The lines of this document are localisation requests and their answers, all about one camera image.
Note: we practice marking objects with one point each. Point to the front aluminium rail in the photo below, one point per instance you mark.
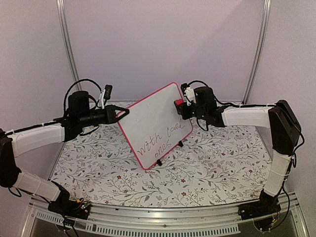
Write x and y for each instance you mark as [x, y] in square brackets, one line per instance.
[206, 221]

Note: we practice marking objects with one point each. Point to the aluminium corner post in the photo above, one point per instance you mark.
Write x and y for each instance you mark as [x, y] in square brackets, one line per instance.
[66, 39]
[259, 48]

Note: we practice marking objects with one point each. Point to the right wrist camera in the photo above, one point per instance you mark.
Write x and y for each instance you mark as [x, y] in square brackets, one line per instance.
[189, 93]

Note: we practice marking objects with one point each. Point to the floral patterned table mat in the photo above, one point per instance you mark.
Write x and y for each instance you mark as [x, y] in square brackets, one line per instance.
[221, 166]

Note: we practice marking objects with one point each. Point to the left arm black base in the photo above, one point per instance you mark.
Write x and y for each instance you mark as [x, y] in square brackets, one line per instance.
[79, 208]

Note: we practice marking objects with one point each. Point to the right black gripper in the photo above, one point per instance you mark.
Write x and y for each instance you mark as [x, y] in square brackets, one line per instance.
[185, 114]

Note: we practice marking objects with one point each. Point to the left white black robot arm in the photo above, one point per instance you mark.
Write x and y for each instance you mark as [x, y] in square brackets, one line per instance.
[17, 142]

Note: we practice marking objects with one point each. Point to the right aluminium corner post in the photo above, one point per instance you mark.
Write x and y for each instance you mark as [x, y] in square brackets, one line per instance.
[259, 48]

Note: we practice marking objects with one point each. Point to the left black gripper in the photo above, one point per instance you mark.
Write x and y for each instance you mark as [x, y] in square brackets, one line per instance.
[111, 115]

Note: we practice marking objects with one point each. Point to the pink framed whiteboard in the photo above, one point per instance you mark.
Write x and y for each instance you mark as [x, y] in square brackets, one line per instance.
[153, 128]

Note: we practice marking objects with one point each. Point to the red whiteboard eraser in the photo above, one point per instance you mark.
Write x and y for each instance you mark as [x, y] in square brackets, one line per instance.
[178, 102]

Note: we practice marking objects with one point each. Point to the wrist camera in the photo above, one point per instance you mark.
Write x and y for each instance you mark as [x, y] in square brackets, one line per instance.
[189, 93]
[105, 95]

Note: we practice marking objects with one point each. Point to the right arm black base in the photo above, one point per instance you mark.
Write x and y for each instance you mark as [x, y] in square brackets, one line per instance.
[265, 212]

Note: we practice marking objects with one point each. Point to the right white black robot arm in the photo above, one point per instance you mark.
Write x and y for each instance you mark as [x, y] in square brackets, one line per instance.
[286, 132]

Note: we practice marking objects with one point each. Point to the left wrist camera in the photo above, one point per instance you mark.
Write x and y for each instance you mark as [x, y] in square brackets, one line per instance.
[105, 95]

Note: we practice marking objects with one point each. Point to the left aluminium corner post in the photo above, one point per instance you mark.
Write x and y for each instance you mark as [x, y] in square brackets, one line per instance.
[66, 39]

